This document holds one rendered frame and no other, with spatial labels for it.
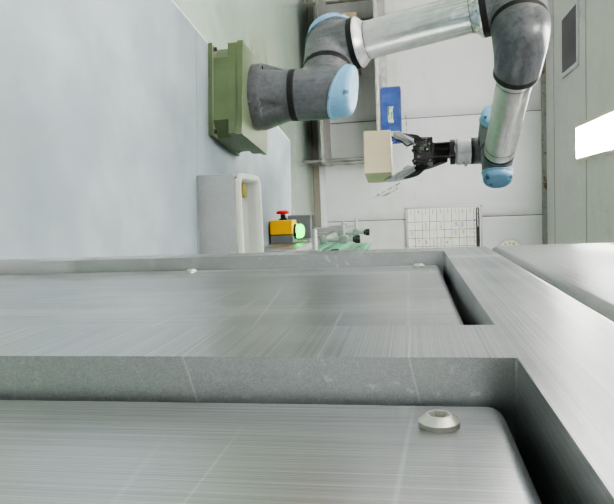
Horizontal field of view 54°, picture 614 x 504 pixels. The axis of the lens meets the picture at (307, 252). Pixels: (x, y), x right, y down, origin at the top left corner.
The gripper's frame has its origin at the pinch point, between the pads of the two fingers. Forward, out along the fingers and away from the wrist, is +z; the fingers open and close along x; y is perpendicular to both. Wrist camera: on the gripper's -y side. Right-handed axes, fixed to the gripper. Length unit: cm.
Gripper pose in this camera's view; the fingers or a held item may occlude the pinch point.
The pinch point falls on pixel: (384, 157)
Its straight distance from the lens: 179.3
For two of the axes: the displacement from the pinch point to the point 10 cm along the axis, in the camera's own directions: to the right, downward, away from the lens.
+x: 0.2, 10.0, -0.6
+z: -9.8, 0.3, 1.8
